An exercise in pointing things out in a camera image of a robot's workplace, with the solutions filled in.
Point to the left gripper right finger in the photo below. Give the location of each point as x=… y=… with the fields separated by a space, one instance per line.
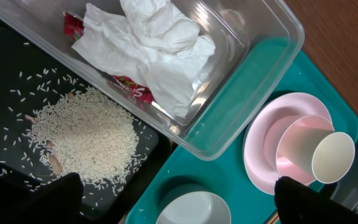
x=298 y=204

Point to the pink large plate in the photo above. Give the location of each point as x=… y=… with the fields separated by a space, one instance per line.
x=260 y=173

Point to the red snack wrapper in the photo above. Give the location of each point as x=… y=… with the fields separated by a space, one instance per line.
x=73 y=27

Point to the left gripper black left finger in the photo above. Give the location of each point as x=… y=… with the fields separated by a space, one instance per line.
x=58 y=202

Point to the black plastic tray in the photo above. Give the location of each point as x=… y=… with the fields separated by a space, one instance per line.
x=30 y=80

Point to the teal plastic tray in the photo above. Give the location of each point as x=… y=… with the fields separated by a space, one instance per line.
x=222 y=174

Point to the white napkin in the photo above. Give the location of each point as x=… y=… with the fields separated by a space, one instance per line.
x=153 y=43

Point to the rice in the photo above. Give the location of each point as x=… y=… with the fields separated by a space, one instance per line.
x=85 y=133

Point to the wooden chopstick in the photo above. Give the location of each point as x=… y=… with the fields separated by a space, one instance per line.
x=273 y=219

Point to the grey bowl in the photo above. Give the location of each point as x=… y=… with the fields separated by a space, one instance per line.
x=197 y=207

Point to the clear plastic bin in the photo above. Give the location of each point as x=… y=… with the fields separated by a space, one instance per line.
x=256 y=42

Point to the white paper cup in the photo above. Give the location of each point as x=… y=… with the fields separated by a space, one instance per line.
x=326 y=155

